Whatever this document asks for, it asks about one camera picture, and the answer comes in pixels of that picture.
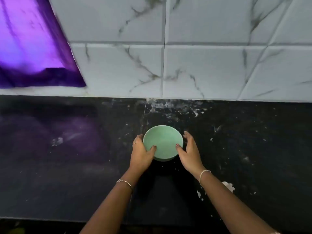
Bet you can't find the person's right hand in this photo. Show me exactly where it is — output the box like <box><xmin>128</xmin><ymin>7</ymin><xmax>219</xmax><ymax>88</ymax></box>
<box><xmin>176</xmin><ymin>130</ymin><xmax>207</xmax><ymax>178</ymax></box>

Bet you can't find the person's left hand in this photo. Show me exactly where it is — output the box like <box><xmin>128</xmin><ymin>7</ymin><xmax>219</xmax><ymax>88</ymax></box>
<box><xmin>129</xmin><ymin>134</ymin><xmax>158</xmax><ymax>176</ymax></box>

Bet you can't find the mint green bowl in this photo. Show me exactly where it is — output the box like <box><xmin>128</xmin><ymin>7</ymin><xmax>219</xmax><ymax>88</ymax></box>
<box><xmin>143</xmin><ymin>125</ymin><xmax>184</xmax><ymax>162</ymax></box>

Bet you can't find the person's right forearm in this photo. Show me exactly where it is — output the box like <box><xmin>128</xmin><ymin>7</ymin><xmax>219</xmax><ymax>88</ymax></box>
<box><xmin>198</xmin><ymin>169</ymin><xmax>279</xmax><ymax>234</ymax></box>

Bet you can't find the person's left forearm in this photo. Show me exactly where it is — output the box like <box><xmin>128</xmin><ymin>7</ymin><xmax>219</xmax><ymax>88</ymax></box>
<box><xmin>80</xmin><ymin>167</ymin><xmax>142</xmax><ymax>234</ymax></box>

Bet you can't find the purple cloth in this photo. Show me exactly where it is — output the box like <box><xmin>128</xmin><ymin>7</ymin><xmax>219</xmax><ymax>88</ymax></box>
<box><xmin>0</xmin><ymin>0</ymin><xmax>87</xmax><ymax>89</ymax></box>

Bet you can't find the silver right wrist bracelet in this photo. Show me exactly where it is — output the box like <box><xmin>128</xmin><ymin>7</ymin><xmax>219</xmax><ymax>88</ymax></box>
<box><xmin>199</xmin><ymin>169</ymin><xmax>212</xmax><ymax>186</ymax></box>

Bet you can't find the silver wrist bracelet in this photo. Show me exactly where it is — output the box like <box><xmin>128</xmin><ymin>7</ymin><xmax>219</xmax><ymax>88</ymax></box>
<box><xmin>116</xmin><ymin>179</ymin><xmax>133</xmax><ymax>188</ymax></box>
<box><xmin>199</xmin><ymin>169</ymin><xmax>212</xmax><ymax>186</ymax></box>

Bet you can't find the silver left wrist bracelet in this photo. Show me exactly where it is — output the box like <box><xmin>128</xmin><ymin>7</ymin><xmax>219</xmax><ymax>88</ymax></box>
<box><xmin>116</xmin><ymin>179</ymin><xmax>133</xmax><ymax>188</ymax></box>

